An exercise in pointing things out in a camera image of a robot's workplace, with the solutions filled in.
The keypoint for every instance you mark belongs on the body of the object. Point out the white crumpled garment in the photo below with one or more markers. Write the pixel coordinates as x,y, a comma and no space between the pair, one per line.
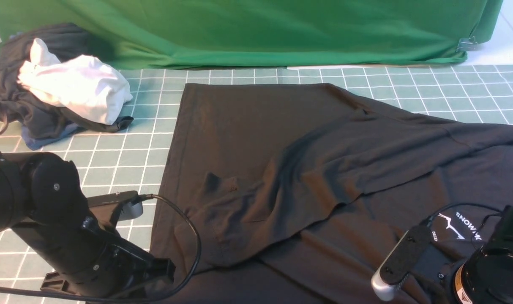
93,90

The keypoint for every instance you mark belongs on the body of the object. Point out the metal binder clip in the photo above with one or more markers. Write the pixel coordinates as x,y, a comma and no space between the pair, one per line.
467,44

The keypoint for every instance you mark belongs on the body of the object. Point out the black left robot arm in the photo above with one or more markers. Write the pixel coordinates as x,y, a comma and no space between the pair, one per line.
42,202

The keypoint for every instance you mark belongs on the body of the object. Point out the dark gray crumpled garment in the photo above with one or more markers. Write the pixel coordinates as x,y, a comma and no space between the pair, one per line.
66,41

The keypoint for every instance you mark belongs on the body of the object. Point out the dark gray long-sleeved shirt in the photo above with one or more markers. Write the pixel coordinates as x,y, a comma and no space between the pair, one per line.
299,192

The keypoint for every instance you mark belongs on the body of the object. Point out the green backdrop cloth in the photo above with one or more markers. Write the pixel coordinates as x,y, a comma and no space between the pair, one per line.
137,34

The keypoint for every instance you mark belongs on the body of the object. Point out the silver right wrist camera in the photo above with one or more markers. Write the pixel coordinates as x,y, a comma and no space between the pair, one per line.
396,267

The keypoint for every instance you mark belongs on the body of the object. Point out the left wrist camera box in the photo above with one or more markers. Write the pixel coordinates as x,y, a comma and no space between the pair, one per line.
116,207

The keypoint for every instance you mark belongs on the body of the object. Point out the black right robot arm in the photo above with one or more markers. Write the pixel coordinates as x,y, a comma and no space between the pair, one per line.
487,276

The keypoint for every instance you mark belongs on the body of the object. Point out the blue crumpled garment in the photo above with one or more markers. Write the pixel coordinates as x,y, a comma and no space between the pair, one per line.
39,141

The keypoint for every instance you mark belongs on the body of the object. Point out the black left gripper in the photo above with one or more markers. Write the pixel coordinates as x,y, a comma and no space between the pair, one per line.
94,263

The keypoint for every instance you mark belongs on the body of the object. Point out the teal grid table mat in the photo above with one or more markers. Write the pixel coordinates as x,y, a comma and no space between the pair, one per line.
134,159

